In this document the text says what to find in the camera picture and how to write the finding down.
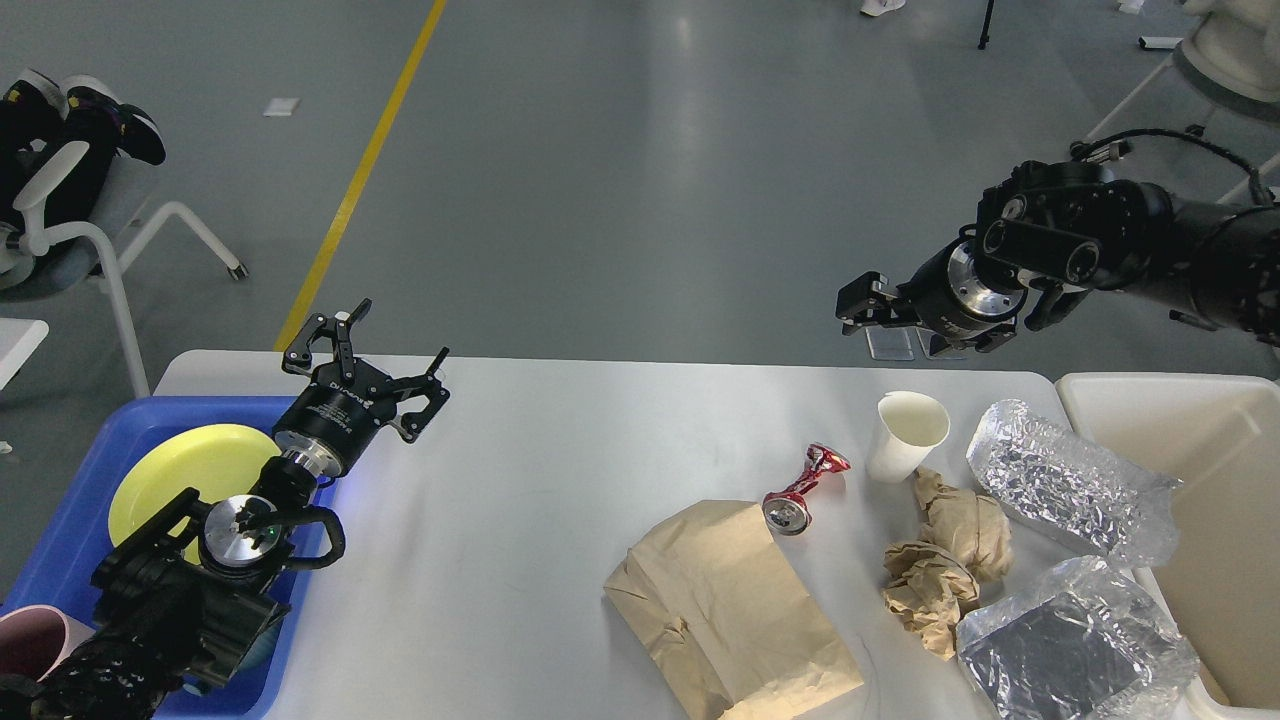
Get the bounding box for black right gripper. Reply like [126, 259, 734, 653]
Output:
[836, 238, 1027, 355]

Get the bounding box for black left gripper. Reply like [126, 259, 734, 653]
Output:
[271, 299, 451, 477]

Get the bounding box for yellow plastic plate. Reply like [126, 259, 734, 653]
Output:
[108, 423, 279, 548]

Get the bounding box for teal mug yellow inside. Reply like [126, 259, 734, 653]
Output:
[237, 623, 283, 673]

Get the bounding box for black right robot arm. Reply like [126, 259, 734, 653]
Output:
[835, 128, 1279, 357]

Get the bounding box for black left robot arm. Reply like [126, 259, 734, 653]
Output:
[3, 299, 451, 719]

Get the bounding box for grey floor plate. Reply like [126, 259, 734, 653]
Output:
[864, 327, 968, 363]

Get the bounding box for white paper cup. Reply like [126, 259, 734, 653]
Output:
[867, 389, 951, 483]

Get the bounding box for silver foil bag upper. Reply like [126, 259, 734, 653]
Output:
[966, 398, 1181, 568]

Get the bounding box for silver foil bag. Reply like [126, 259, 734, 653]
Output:
[966, 398, 1181, 568]
[956, 556, 1201, 719]

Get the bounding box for crushed red can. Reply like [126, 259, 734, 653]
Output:
[762, 443, 851, 536]

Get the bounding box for crumpled brown paper ball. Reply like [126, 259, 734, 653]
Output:
[881, 541, 980, 661]

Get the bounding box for black tripod leg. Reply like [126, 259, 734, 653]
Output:
[977, 0, 997, 50]

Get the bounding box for beige plastic bin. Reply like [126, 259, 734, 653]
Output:
[1057, 373, 1279, 719]

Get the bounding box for white chair left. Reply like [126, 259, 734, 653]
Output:
[3, 141, 248, 398]

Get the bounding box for brown paper bag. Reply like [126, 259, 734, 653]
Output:
[603, 500, 864, 719]

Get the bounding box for silver foil bag lower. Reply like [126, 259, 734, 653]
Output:
[956, 556, 1201, 719]

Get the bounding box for pink mug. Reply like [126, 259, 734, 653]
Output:
[1, 605, 95, 682]

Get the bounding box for white office chair right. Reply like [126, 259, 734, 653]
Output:
[1068, 1, 1279, 205]

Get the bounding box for person in black clothes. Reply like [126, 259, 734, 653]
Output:
[1, 68, 166, 231]

